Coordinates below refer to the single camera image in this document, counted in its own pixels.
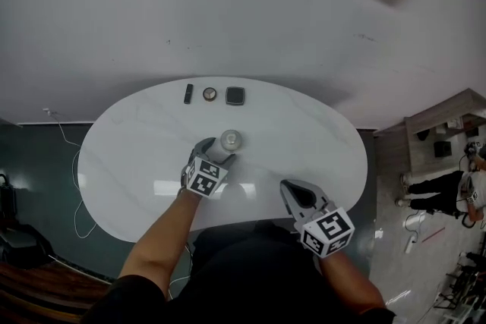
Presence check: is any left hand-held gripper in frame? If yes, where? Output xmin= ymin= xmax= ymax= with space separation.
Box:
xmin=178 ymin=137 xmax=238 ymax=200

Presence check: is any white kidney-shaped table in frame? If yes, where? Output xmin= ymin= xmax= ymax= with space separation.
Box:
xmin=77 ymin=76 xmax=369 ymax=244

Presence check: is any person's black clothing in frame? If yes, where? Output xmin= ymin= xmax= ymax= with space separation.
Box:
xmin=80 ymin=219 xmax=399 ymax=324

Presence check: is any grey cylindrical cup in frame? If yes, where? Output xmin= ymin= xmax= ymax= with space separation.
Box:
xmin=208 ymin=128 xmax=245 ymax=165

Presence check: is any grey wooden shelf unit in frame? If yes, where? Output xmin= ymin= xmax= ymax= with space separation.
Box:
xmin=374 ymin=87 xmax=486 ymax=180

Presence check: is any person's left forearm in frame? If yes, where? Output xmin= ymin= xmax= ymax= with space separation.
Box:
xmin=118 ymin=187 xmax=203 ymax=301

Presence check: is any white floor power strip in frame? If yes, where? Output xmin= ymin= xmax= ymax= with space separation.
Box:
xmin=403 ymin=234 xmax=418 ymax=256

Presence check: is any dark wooden furniture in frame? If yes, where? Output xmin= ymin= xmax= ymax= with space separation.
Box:
xmin=0 ymin=259 xmax=115 ymax=324

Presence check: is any white power cable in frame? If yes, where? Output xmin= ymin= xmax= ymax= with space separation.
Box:
xmin=48 ymin=111 xmax=98 ymax=239

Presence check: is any black square compact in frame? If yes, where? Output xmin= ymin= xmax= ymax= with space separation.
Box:
xmin=224 ymin=86 xmax=247 ymax=106

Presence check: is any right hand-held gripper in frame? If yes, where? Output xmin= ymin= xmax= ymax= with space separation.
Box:
xmin=279 ymin=178 xmax=356 ymax=260

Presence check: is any person's right forearm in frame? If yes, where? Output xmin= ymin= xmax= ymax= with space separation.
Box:
xmin=312 ymin=249 xmax=387 ymax=316

